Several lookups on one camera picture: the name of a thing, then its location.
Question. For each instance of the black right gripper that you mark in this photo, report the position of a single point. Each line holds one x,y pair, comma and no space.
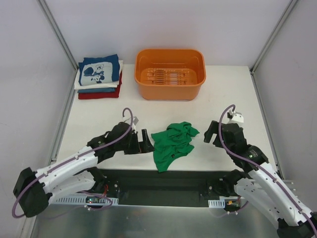
217,135

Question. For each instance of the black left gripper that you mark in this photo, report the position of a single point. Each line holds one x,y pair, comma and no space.
136,144

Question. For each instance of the green t shirt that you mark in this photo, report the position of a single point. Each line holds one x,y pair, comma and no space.
172,143

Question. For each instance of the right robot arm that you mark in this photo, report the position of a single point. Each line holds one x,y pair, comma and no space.
267,178

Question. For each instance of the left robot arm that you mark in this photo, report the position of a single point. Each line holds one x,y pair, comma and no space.
36,190

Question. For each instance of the red folded t shirt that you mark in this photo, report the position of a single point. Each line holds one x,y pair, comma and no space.
100,95

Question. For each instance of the white folded t shirt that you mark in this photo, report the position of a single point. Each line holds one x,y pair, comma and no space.
114,84

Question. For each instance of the dark blue folded t shirt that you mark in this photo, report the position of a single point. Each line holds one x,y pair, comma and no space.
98,90

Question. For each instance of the orange plastic basket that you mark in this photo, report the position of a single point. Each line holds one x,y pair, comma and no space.
169,74

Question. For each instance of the blue cartoon print t shirt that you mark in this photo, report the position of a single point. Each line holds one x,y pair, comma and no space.
99,70

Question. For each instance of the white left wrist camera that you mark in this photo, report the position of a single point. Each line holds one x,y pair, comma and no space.
128,120

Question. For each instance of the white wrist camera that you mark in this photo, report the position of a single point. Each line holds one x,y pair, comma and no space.
128,120
235,117

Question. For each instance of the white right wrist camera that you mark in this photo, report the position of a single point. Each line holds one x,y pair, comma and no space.
235,117

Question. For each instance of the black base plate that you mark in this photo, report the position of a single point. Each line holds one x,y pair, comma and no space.
151,188

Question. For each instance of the right white cable duct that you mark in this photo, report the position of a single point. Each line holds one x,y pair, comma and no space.
217,203

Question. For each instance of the white cable duct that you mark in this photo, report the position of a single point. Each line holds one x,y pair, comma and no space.
81,199
217,203

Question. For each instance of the left white cable duct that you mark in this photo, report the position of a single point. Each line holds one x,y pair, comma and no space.
81,199

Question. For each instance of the right aluminium frame post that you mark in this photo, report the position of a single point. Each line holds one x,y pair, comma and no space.
281,22

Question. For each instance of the aluminium frame post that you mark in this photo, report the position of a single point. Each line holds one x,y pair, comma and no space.
57,32
281,22

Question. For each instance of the left aluminium frame post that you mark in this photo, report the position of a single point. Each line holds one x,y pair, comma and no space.
57,32

